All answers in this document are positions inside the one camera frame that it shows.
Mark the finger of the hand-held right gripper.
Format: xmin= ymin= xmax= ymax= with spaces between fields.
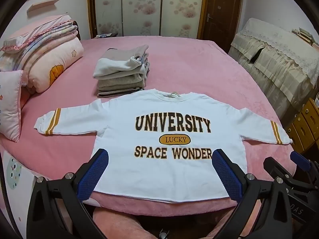
xmin=290 ymin=151 xmax=319 ymax=180
xmin=264 ymin=156 xmax=312 ymax=197

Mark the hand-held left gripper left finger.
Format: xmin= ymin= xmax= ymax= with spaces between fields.
xmin=26 ymin=148 xmax=110 ymax=239

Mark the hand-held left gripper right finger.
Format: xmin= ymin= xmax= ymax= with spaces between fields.
xmin=211 ymin=148 xmax=298 ymax=239

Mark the white printed sweatshirt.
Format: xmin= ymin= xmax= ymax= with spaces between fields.
xmin=33 ymin=89 xmax=293 ymax=203

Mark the stack of folded clothes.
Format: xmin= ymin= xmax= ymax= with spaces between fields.
xmin=93 ymin=44 xmax=150 ymax=98

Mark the light wooden drawer cabinet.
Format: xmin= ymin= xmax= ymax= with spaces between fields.
xmin=285 ymin=97 xmax=319 ymax=155

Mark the person's right leg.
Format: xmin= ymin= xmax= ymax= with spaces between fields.
xmin=204 ymin=213 xmax=237 ymax=239

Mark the person's leg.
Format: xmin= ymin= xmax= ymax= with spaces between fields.
xmin=204 ymin=213 xmax=237 ymax=239
xmin=92 ymin=207 xmax=160 ymax=239

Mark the person's left leg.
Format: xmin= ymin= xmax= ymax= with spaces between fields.
xmin=92 ymin=207 xmax=160 ymax=239

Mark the white dotted mattress side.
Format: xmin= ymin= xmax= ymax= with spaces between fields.
xmin=2 ymin=151 xmax=38 ymax=239

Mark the cream lace covered furniture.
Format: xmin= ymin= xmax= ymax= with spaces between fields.
xmin=228 ymin=18 xmax=319 ymax=127

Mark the small white embroidered pillow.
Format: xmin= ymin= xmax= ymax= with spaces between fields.
xmin=0 ymin=70 xmax=24 ymax=143

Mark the pink bed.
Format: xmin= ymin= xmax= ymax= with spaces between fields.
xmin=0 ymin=35 xmax=297 ymax=217

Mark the stack of books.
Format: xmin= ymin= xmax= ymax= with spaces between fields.
xmin=291 ymin=28 xmax=319 ymax=46

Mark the dark wooden headboard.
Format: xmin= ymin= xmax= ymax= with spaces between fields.
xmin=73 ymin=20 xmax=82 ymax=41

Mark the brown wooden door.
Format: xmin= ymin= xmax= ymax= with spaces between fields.
xmin=199 ymin=0 xmax=243 ymax=53

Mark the floral sliding door wardrobe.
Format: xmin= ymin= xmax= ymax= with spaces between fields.
xmin=88 ymin=0 xmax=208 ymax=39

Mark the light wooden wall shelf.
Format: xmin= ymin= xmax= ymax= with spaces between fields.
xmin=27 ymin=0 xmax=61 ymax=12

